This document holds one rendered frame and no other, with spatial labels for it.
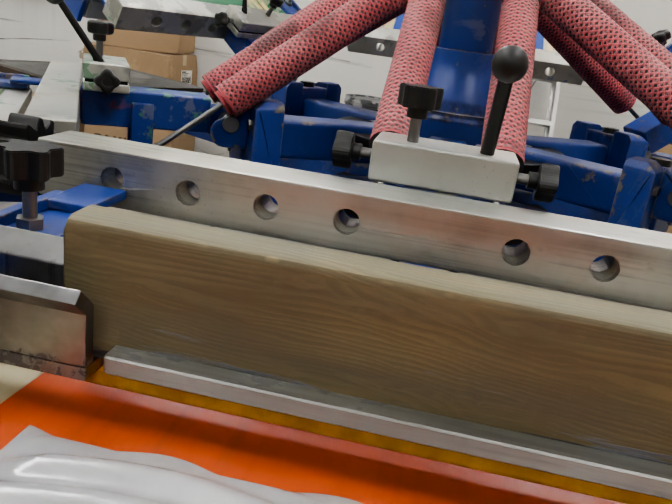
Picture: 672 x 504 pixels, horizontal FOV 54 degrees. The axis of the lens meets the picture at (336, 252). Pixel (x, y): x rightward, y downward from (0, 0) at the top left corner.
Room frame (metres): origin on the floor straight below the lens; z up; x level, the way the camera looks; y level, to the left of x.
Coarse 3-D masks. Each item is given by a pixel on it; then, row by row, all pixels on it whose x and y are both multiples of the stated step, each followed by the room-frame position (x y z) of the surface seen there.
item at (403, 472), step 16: (400, 464) 0.29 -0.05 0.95; (416, 464) 0.30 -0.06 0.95; (432, 464) 0.30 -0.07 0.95; (448, 464) 0.30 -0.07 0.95; (384, 480) 0.28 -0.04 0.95; (400, 480) 0.28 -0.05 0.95; (416, 480) 0.28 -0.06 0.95; (432, 480) 0.28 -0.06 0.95; (448, 480) 0.29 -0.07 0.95; (464, 480) 0.29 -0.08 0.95; (480, 480) 0.29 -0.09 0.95; (496, 480) 0.29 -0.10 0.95; (512, 480) 0.29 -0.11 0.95; (384, 496) 0.27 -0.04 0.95; (400, 496) 0.27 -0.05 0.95; (416, 496) 0.27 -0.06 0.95; (432, 496) 0.27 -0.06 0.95; (448, 496) 0.27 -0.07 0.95; (464, 496) 0.28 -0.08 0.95; (480, 496) 0.28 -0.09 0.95; (496, 496) 0.28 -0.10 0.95; (512, 496) 0.28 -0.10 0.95; (528, 496) 0.28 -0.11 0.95; (544, 496) 0.28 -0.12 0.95; (560, 496) 0.29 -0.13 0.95; (576, 496) 0.29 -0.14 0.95; (592, 496) 0.29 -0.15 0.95
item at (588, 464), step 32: (128, 352) 0.30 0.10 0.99; (160, 384) 0.29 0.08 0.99; (192, 384) 0.29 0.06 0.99; (224, 384) 0.28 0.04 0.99; (256, 384) 0.29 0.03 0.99; (288, 384) 0.29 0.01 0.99; (320, 416) 0.28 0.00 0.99; (352, 416) 0.27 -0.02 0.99; (384, 416) 0.27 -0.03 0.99; (416, 416) 0.28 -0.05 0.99; (448, 448) 0.27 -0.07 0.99; (480, 448) 0.27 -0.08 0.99; (512, 448) 0.26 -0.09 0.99; (544, 448) 0.27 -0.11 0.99; (576, 448) 0.27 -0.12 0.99; (608, 480) 0.26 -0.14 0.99; (640, 480) 0.26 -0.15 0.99
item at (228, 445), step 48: (48, 384) 0.32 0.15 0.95; (96, 384) 0.33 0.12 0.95; (0, 432) 0.27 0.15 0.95; (48, 432) 0.28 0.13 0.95; (96, 432) 0.29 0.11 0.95; (144, 432) 0.29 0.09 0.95; (192, 432) 0.30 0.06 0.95; (240, 432) 0.30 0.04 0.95; (288, 432) 0.31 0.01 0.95; (288, 480) 0.27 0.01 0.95; (336, 480) 0.27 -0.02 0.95
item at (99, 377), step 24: (120, 384) 0.32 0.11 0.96; (144, 384) 0.31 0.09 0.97; (216, 408) 0.31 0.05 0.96; (240, 408) 0.31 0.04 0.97; (312, 432) 0.30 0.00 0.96; (336, 432) 0.30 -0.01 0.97; (360, 432) 0.30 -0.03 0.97; (432, 456) 0.29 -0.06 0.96; (456, 456) 0.29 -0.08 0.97; (528, 480) 0.28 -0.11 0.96; (552, 480) 0.28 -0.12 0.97; (576, 480) 0.28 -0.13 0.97
